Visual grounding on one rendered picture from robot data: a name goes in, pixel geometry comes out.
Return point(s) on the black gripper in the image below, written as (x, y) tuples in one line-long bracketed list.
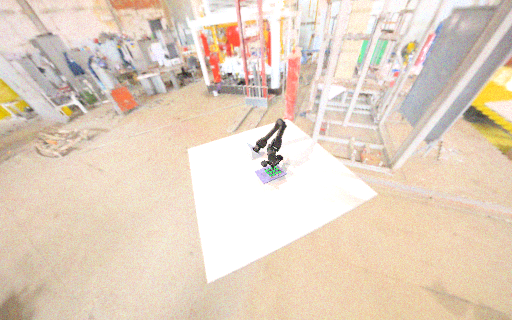
[(264, 163)]

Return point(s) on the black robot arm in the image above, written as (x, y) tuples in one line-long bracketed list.
[(280, 126)]

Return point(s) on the lavender switch panel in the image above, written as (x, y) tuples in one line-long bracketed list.
[(267, 174)]

